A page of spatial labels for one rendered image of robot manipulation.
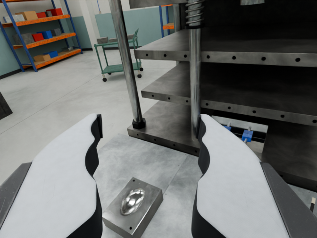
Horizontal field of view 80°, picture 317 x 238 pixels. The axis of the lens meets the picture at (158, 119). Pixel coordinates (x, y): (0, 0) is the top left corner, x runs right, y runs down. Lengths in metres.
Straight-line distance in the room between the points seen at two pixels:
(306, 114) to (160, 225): 0.75
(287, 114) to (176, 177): 0.57
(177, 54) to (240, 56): 0.30
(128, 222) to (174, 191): 0.25
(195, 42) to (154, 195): 0.66
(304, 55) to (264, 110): 0.27
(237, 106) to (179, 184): 0.47
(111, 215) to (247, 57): 0.83
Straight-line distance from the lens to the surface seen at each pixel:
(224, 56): 0.94
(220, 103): 1.03
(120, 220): 0.78
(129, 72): 1.15
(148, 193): 0.82
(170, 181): 0.93
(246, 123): 1.04
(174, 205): 0.86
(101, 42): 4.66
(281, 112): 1.00
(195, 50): 0.92
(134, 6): 1.14
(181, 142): 1.15
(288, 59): 0.92
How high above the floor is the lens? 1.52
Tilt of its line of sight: 32 degrees down
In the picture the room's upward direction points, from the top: 8 degrees counter-clockwise
